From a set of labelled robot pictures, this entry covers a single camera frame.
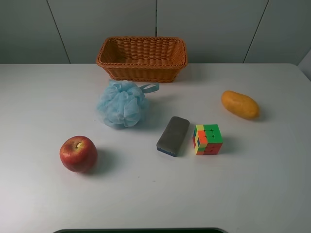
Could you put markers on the grey and blue eraser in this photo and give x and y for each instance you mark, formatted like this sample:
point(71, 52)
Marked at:
point(173, 136)

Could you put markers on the multicoloured puzzle cube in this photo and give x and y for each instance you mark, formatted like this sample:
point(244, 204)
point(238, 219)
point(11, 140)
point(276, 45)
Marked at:
point(207, 139)

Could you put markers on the orange wicker basket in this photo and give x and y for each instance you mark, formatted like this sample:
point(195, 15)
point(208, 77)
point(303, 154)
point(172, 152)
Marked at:
point(143, 58)

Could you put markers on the light blue bath loofah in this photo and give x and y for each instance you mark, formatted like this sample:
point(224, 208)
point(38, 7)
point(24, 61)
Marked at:
point(123, 104)

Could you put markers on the red apple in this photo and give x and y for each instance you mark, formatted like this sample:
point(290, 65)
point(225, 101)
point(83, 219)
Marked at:
point(78, 154)

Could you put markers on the yellow mango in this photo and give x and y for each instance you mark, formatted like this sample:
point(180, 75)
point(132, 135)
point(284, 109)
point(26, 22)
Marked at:
point(240, 105)

